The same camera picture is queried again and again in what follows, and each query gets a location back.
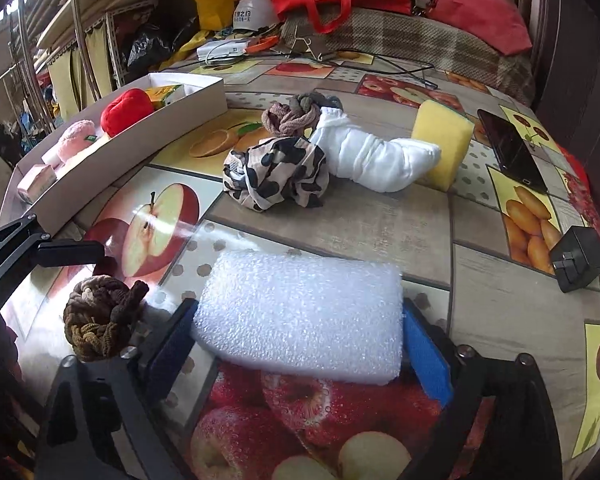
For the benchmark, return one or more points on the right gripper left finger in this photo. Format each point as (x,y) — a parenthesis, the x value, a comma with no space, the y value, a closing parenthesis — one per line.
(165,350)

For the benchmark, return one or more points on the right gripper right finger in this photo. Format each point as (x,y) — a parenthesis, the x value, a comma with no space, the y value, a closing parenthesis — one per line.
(424,349)

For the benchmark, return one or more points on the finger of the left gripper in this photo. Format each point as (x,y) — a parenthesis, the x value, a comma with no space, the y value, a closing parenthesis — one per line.
(59,253)

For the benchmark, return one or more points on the pink tissue pack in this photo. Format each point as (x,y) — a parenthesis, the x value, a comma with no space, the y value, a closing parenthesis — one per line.
(36,182)

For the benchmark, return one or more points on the white foam block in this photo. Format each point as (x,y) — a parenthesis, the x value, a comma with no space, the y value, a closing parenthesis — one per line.
(312,316)

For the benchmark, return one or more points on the pink plush toy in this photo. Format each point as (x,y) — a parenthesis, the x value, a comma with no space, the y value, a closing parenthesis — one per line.
(77,137)

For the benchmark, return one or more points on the red plush apple toy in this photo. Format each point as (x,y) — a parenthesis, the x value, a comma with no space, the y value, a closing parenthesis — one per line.
(128,109)

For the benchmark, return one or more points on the white cloth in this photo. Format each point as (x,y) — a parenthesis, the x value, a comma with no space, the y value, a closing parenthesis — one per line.
(379,165)

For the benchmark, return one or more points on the yellow green dish sponge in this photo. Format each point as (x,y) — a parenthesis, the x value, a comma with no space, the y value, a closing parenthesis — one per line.
(451,132)

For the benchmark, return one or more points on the cow print cloth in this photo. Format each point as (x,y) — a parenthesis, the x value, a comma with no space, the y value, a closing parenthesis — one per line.
(277,170)

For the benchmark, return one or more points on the white cardboard box tray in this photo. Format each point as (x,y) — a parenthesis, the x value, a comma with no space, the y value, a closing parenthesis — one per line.
(99,166)

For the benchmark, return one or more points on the black power adapter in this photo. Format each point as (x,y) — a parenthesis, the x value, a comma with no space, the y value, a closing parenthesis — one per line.
(575,258)

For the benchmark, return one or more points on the metal shelf with curtain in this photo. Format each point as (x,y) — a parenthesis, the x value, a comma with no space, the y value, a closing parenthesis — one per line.
(109,42)

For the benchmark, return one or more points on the black plastic bag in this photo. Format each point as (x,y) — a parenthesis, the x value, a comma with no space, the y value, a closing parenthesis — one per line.
(147,50)

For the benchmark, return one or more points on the black smartphone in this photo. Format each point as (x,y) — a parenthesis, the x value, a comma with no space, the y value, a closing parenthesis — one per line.
(511,152)

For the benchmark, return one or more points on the white power bank box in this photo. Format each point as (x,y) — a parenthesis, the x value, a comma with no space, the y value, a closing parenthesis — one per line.
(219,50)

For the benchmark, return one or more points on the white helmet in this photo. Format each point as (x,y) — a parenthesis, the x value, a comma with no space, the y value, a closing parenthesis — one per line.
(254,15)

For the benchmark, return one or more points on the plaid blanket bundle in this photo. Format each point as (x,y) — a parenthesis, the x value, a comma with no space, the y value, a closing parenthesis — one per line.
(441,45)

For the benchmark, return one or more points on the red plastic bag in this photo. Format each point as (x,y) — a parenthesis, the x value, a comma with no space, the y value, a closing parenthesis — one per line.
(496,22)

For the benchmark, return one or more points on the orange handled scissors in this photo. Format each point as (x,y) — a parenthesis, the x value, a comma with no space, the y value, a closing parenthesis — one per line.
(262,44)

